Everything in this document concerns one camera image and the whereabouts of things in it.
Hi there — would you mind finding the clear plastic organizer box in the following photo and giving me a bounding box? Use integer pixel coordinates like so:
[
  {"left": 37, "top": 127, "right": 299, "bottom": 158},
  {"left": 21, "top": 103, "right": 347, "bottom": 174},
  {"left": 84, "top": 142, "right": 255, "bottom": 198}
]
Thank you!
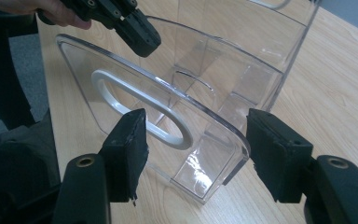
[{"left": 55, "top": 0, "right": 322, "bottom": 205}]

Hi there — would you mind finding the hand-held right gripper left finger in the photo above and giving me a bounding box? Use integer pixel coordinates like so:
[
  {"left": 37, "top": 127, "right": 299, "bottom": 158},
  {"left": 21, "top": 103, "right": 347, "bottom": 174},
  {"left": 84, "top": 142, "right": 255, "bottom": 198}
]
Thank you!
[{"left": 98, "top": 107, "right": 151, "bottom": 207}]

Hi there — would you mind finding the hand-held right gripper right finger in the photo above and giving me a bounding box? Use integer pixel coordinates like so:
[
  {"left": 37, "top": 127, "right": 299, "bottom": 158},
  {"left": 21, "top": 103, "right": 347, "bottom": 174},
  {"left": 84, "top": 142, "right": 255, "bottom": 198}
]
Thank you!
[{"left": 245, "top": 107, "right": 315, "bottom": 204}]

